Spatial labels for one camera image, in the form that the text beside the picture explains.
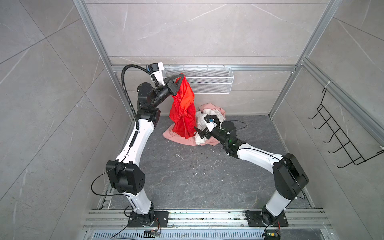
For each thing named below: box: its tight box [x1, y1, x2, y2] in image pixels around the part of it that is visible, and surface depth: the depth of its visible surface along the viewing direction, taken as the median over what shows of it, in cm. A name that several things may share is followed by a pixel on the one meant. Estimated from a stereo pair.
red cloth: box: [169, 74, 197, 139], surface depth 70 cm
